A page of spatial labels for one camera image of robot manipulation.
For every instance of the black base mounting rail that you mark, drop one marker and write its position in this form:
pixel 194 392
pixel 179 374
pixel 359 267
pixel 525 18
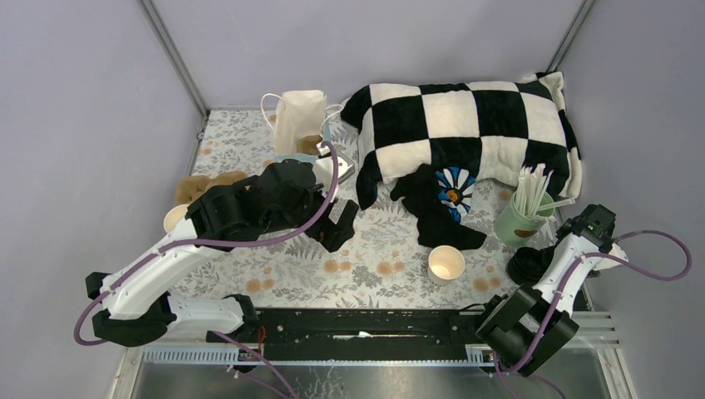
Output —
pixel 374 335

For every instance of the white drinking straws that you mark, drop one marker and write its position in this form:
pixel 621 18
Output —
pixel 532 186

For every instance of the black white checkered pillow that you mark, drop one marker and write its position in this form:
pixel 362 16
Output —
pixel 491 129

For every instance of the single white paper cup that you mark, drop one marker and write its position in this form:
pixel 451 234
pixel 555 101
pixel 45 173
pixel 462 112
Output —
pixel 445 264

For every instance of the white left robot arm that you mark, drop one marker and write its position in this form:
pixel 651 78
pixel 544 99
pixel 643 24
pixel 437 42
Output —
pixel 135 306

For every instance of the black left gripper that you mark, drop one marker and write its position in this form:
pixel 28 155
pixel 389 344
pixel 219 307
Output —
pixel 332 235

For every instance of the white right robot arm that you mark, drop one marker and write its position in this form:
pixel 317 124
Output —
pixel 529 326

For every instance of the brown cardboard cup carrier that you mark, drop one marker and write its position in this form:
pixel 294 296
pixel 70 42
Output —
pixel 308 145

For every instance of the pale green plastic cup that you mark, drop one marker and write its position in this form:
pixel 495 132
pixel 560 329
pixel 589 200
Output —
pixel 514 229

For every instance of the black cloth with daisy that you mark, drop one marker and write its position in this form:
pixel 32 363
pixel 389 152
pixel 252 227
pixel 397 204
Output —
pixel 436 226

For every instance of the floral patterned table mat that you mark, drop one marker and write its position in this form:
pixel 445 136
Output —
pixel 382 266

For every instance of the light blue paper bag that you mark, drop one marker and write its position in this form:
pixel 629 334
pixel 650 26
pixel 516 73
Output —
pixel 293 115

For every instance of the stack of white paper cups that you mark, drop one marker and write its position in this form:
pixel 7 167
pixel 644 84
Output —
pixel 174 216

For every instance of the stack of black lids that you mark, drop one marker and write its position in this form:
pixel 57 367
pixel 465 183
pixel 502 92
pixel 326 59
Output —
pixel 528 265

